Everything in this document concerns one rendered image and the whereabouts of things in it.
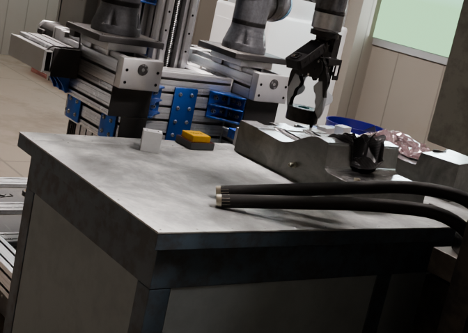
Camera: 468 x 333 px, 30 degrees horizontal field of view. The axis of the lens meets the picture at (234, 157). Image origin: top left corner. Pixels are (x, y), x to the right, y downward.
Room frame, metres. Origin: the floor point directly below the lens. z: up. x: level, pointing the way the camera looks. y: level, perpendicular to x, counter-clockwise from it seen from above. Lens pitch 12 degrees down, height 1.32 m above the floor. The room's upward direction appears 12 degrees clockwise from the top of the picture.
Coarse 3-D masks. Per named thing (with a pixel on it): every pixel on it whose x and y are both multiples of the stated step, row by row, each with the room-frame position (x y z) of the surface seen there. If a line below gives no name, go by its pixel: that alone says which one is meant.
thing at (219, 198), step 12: (216, 204) 1.82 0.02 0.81; (228, 204) 1.82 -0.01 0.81; (240, 204) 1.82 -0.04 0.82; (252, 204) 1.82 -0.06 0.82; (264, 204) 1.83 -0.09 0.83; (276, 204) 1.83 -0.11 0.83; (288, 204) 1.83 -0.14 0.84; (300, 204) 1.83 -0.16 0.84; (312, 204) 1.84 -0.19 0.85; (324, 204) 1.84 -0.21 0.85; (336, 204) 1.84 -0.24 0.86
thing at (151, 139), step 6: (144, 132) 2.20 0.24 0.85; (150, 132) 2.20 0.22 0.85; (156, 132) 2.21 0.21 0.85; (144, 138) 2.20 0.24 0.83; (150, 138) 2.20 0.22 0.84; (156, 138) 2.21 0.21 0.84; (144, 144) 2.20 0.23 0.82; (150, 144) 2.20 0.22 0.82; (156, 144) 2.21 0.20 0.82; (144, 150) 2.20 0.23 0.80; (150, 150) 2.20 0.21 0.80; (156, 150) 2.21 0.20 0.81
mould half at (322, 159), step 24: (240, 120) 2.45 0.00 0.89; (240, 144) 2.44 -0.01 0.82; (264, 144) 2.35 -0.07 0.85; (288, 144) 2.28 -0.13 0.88; (312, 144) 2.21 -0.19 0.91; (336, 144) 2.18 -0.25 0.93; (384, 144) 2.31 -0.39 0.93; (288, 168) 2.26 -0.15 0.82; (312, 168) 2.19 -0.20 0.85; (336, 168) 2.18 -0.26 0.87; (384, 168) 2.29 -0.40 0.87
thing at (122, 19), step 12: (108, 0) 2.61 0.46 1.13; (96, 12) 2.63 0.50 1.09; (108, 12) 2.60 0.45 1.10; (120, 12) 2.60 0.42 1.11; (132, 12) 2.62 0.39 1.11; (96, 24) 2.60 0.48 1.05; (108, 24) 2.58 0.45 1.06; (120, 24) 2.59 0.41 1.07; (132, 24) 2.61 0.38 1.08; (132, 36) 2.61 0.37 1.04
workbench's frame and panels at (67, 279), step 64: (64, 192) 1.93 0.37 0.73; (64, 256) 1.90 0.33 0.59; (128, 256) 1.68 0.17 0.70; (192, 256) 1.66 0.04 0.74; (256, 256) 1.76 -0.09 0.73; (320, 256) 1.87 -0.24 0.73; (384, 256) 2.00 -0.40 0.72; (64, 320) 1.85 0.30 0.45; (128, 320) 1.65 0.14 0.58; (192, 320) 1.68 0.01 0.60; (256, 320) 1.78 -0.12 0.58; (320, 320) 1.90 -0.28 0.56; (384, 320) 2.04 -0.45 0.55
